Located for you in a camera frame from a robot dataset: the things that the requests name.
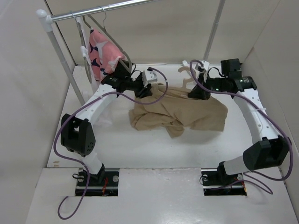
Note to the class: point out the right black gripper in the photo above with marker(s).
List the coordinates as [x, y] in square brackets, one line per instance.
[198, 92]

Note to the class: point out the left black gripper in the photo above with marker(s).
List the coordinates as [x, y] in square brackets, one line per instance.
[143, 91]

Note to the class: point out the beige t shirt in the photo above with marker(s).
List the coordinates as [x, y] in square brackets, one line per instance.
[175, 111]

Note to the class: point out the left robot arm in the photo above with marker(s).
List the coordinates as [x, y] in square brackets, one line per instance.
[77, 135]

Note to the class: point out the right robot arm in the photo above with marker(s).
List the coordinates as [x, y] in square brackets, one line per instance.
[270, 146]

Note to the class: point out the pink shark print shirt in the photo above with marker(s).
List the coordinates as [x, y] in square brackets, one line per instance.
[104, 55]

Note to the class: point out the grey hanger with pink shirt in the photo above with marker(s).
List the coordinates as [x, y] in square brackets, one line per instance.
[128, 66]

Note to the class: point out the grey hanger with tank top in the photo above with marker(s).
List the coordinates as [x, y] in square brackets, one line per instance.
[83, 48]

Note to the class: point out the white tank top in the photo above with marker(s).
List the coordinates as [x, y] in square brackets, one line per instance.
[104, 119]

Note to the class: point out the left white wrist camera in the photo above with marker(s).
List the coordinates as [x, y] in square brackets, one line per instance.
[149, 77]

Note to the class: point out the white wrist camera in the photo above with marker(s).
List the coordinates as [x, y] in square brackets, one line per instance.
[202, 69]
[149, 77]

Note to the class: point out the aluminium rail on right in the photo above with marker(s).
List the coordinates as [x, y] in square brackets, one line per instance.
[246, 89]

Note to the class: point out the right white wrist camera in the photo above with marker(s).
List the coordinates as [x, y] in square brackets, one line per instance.
[202, 69]

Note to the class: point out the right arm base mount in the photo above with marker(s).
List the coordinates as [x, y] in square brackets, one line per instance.
[216, 185]

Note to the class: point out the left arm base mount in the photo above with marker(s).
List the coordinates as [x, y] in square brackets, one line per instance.
[108, 186]

